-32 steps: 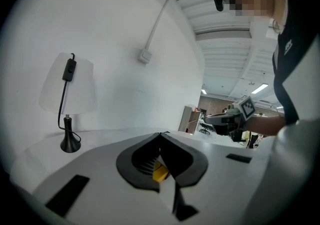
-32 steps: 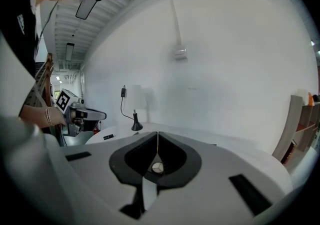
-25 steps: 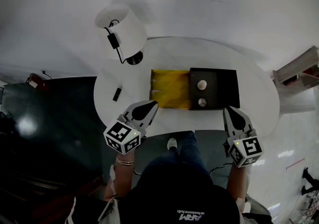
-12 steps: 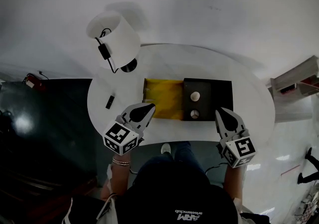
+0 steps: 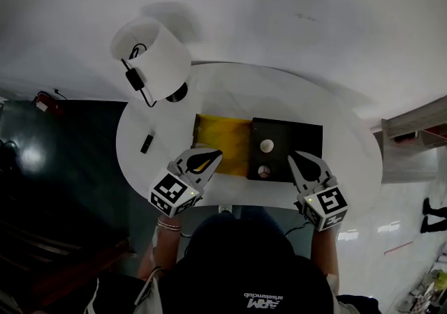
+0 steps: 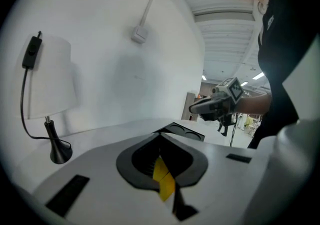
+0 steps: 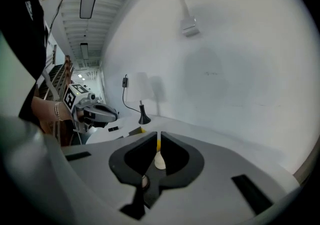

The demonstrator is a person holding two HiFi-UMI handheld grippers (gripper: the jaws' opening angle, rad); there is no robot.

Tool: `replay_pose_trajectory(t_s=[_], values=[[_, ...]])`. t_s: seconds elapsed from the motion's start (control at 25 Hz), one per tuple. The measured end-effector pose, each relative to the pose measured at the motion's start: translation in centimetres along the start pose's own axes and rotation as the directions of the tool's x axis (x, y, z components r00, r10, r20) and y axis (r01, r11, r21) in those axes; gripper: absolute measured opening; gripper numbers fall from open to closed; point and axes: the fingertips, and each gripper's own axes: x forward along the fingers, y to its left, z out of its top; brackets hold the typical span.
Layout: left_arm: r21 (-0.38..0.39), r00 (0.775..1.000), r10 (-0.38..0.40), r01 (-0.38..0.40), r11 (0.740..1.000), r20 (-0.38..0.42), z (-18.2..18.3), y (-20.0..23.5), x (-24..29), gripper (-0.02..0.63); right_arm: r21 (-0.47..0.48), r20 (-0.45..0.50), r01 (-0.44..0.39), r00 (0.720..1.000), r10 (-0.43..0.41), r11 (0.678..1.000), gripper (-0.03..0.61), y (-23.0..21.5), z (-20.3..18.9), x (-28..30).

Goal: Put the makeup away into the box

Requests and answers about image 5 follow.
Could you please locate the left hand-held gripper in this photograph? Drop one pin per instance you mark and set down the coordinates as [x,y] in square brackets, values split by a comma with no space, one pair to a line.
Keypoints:
[171,192]

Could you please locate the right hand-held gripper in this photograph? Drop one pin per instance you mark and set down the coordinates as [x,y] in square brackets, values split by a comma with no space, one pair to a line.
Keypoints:
[326,204]

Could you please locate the yellow box tray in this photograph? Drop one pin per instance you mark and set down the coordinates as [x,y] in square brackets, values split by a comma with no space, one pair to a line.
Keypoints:
[227,141]

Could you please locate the black box lid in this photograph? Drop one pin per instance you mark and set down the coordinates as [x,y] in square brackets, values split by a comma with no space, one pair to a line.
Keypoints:
[300,138]

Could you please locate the small round dark-rimmed object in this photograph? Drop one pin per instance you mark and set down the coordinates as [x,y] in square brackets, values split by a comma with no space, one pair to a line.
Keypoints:
[264,172]

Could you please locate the cream round ball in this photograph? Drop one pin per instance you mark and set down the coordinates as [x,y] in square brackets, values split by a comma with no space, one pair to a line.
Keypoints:
[267,146]

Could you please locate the small black stick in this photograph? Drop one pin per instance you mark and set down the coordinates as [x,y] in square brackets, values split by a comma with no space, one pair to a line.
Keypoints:
[147,143]

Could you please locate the person's right forearm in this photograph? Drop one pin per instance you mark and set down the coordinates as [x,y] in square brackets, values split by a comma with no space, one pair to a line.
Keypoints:
[324,253]

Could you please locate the person's left forearm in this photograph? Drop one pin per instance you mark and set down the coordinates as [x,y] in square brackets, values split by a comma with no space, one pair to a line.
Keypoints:
[164,250]

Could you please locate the white round table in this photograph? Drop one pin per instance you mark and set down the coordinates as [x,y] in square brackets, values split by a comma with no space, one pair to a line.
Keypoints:
[244,93]

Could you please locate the person's legs in jeans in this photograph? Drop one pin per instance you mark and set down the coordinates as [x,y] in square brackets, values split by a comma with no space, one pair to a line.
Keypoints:
[262,213]

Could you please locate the white table lamp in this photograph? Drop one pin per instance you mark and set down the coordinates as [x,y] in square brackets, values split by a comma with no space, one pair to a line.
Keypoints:
[164,58]

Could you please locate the wooden staircase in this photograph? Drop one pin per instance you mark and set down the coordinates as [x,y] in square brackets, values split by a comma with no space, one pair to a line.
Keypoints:
[70,256]

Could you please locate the red fire extinguisher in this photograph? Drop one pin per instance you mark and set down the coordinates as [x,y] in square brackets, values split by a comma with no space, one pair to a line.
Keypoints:
[49,105]

